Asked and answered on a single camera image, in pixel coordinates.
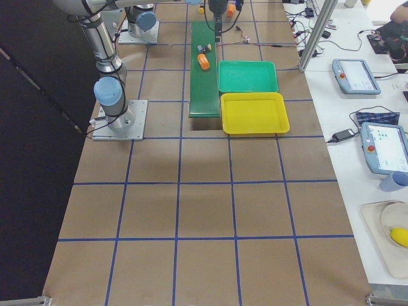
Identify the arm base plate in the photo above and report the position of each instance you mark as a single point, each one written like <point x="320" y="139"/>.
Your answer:
<point x="137" y="36"/>
<point x="129" y="126"/>

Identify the orange cylinder printed 4680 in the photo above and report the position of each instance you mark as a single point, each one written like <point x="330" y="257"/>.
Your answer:
<point x="203" y="62"/>

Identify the aluminium frame post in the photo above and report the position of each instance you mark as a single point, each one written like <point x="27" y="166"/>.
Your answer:
<point x="320" y="24"/>

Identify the green conveyor belt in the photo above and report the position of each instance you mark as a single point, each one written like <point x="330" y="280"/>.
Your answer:
<point x="204" y="91"/>

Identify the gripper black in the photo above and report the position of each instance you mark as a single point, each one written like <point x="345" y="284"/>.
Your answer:
<point x="217" y="7"/>

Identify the blue cup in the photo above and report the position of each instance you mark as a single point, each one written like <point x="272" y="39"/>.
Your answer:
<point x="395" y="181"/>

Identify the near teach pendant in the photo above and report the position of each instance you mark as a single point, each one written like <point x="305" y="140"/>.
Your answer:
<point x="384" y="147"/>

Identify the beige plate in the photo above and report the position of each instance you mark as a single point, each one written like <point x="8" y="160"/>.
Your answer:
<point x="394" y="216"/>

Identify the yellow lemon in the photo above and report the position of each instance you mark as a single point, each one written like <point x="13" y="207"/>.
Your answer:
<point x="399" y="236"/>

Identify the blue patterned cloth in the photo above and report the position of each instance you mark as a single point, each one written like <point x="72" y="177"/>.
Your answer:
<point x="391" y="118"/>

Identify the teach pendant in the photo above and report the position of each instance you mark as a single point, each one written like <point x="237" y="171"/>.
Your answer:
<point x="355" y="77"/>
<point x="384" y="147"/>

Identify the yellow plastic tray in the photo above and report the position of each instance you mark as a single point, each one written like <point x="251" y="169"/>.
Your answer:
<point x="254" y="113"/>

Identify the black power adapter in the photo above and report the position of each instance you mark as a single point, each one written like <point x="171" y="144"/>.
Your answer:
<point x="342" y="136"/>

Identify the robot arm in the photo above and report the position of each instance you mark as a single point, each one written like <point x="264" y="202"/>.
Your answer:
<point x="141" y="18"/>
<point x="110" y="89"/>

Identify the green plastic tray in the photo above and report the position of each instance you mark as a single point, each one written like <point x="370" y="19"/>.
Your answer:
<point x="247" y="76"/>

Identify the far teach pendant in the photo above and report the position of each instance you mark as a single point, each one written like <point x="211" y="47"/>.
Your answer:
<point x="355" y="77"/>

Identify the plain orange cylinder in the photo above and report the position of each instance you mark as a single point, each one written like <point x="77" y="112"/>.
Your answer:
<point x="230" y="10"/>

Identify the beige tray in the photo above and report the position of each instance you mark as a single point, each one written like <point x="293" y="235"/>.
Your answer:
<point x="393" y="256"/>

